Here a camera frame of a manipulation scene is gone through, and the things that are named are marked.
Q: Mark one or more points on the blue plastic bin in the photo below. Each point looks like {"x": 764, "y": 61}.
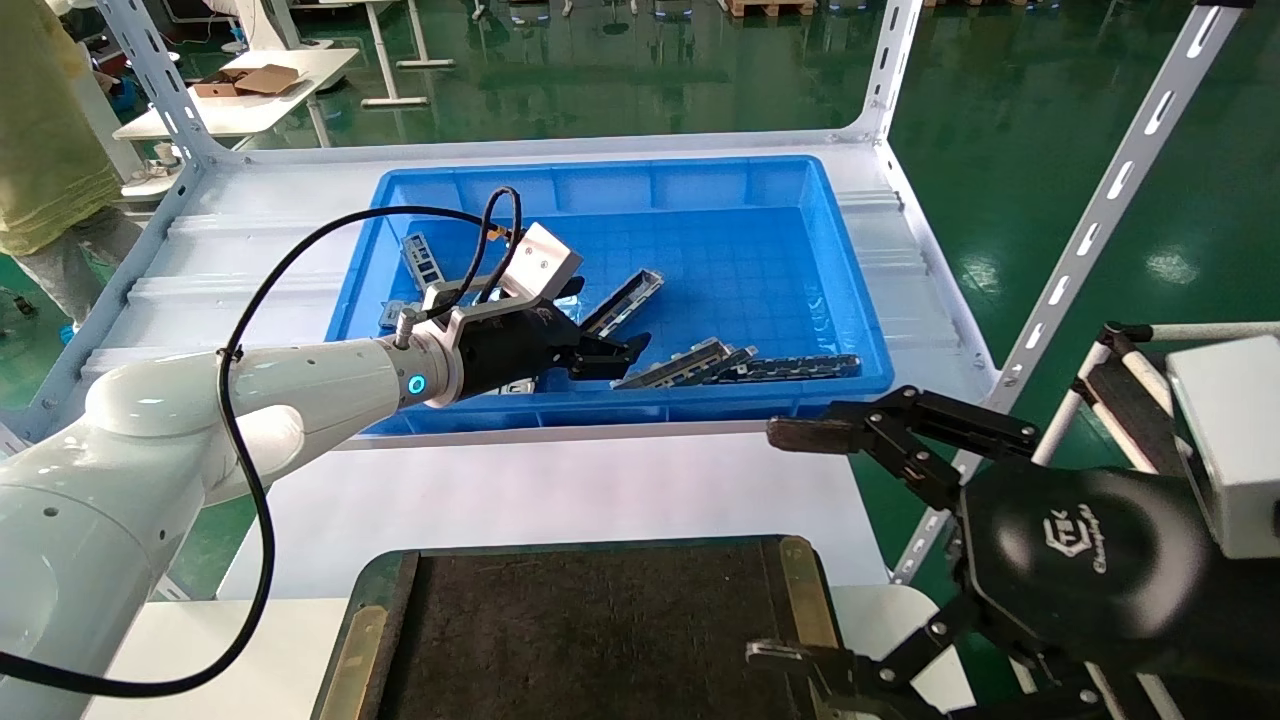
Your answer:
{"x": 740, "y": 250}

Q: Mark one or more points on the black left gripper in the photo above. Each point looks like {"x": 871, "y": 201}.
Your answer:
{"x": 515, "y": 350}

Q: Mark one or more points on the black container tray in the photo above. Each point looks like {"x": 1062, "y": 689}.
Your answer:
{"x": 600, "y": 630}

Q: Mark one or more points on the white slotted metal shelf rack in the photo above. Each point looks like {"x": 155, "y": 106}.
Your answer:
{"x": 1100, "y": 215}

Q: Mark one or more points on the white pipe trolley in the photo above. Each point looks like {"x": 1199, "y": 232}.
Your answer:
{"x": 1120, "y": 410}

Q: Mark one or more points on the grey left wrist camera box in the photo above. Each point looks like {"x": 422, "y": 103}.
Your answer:
{"x": 540, "y": 262}

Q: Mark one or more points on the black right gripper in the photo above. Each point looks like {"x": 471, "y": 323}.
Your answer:
{"x": 1090, "y": 565}

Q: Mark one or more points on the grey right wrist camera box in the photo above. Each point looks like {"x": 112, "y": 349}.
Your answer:
{"x": 1235, "y": 440}

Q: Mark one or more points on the dark metal bracket part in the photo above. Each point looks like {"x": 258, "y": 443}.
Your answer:
{"x": 730, "y": 362}
{"x": 795, "y": 368}

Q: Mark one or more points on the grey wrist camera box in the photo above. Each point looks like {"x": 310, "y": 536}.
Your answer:
{"x": 1235, "y": 440}
{"x": 540, "y": 262}

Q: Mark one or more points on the wooden pallet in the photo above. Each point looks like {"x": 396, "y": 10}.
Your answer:
{"x": 765, "y": 8}

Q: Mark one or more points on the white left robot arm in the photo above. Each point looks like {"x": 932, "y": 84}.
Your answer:
{"x": 150, "y": 420}

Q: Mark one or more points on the open cardboard box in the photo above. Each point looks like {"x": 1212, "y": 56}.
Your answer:
{"x": 250, "y": 80}

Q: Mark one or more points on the white work table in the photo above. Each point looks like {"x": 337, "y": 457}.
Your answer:
{"x": 240, "y": 110}

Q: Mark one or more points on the person in yellow coat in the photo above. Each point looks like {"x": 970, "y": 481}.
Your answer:
{"x": 45, "y": 150}

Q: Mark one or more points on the long silver channel bracket part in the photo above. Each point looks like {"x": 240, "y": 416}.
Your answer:
{"x": 628, "y": 297}

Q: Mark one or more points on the white table with legs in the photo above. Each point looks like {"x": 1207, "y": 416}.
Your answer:
{"x": 415, "y": 64}

